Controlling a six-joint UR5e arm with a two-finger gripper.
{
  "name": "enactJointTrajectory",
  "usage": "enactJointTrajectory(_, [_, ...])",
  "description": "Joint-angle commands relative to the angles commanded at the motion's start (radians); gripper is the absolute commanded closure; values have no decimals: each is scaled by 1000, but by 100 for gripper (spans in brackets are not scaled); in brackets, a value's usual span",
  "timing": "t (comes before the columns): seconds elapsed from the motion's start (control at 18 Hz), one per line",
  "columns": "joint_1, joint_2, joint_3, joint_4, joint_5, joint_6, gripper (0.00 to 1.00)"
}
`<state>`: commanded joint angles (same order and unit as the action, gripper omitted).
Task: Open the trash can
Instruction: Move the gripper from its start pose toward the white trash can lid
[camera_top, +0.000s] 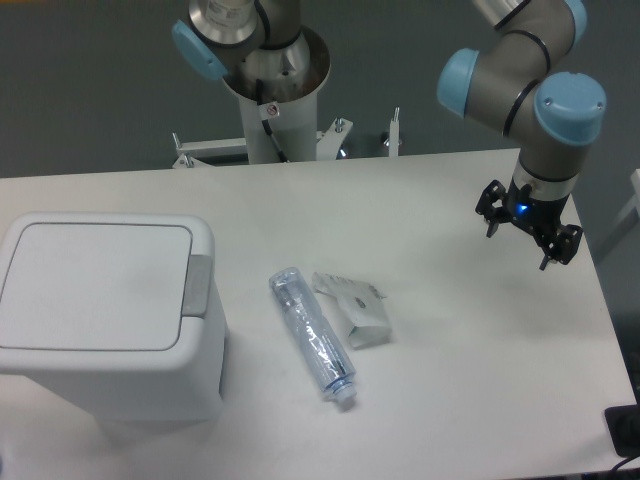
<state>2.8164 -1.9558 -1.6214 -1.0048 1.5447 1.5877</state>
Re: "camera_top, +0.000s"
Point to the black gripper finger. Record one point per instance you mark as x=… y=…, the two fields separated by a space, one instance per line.
x=491 y=207
x=560 y=246

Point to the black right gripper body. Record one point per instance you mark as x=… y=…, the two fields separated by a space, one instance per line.
x=541 y=219

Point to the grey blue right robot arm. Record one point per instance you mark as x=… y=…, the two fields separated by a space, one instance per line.
x=514 y=88

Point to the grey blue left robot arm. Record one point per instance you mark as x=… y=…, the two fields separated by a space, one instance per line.
x=218 y=35

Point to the white plastic trash can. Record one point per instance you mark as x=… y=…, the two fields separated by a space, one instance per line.
x=182 y=384

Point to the white trash can lid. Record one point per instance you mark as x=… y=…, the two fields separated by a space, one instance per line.
x=93 y=287

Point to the black device at table edge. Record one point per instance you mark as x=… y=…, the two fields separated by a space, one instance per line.
x=623 y=426

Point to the clear plastic water bottle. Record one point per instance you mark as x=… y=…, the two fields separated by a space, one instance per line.
x=326 y=358

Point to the grey lid push button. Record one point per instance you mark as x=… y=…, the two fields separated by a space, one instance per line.
x=197 y=286

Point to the white metal base frame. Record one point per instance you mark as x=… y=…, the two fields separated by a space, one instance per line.
x=331 y=145

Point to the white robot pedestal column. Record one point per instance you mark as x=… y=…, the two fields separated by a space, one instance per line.
x=277 y=94

